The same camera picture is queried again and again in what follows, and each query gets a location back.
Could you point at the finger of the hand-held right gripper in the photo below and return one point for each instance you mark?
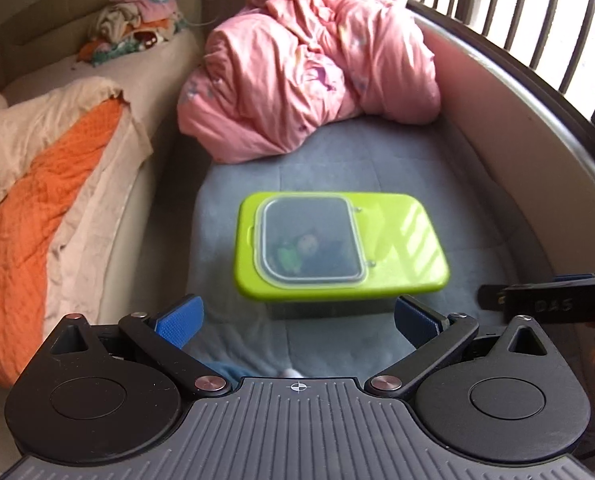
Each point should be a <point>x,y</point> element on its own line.
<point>552,297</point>

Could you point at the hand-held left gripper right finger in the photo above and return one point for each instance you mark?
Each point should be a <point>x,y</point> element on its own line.
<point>417,321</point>

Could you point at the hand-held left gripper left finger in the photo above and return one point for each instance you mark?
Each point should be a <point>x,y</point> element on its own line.
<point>180,322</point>

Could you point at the green box lid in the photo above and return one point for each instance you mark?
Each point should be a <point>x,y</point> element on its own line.
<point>402,240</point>

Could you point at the grey transparent storage box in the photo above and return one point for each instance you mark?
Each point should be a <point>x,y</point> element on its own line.
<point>327,307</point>

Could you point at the person's leg in jeans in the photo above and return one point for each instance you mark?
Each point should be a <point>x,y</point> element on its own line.
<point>220,369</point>

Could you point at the white sock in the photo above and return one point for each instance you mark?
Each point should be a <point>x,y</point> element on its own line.
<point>291,372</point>

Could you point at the green knitted doll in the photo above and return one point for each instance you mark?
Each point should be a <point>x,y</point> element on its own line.
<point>288,260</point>

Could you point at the orange blanket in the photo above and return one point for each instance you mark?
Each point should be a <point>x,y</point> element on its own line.
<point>22,220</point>

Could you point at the cream bed sheet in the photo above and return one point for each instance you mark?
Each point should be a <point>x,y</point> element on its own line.
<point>52,110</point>

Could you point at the pink duvet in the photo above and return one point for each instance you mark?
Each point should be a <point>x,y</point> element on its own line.
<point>297,75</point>

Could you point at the pile of colourful clothes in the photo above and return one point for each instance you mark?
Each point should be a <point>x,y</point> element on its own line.
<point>132,20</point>

